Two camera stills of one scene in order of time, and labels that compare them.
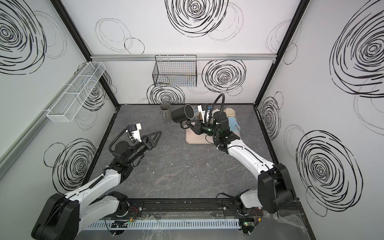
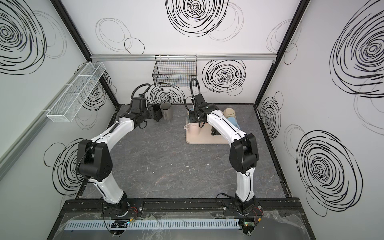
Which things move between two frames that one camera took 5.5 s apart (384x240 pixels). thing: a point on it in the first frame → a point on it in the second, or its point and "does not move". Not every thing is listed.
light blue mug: [233, 125] does not move
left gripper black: [145, 142] → [153, 112]
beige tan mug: [230, 112] does not move
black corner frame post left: [80, 42] does not move
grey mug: [165, 108] does not move
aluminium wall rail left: [9, 154] does not move
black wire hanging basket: [177, 70] does not move
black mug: [183, 114] → [157, 114]
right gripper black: [195, 127] → [194, 116]
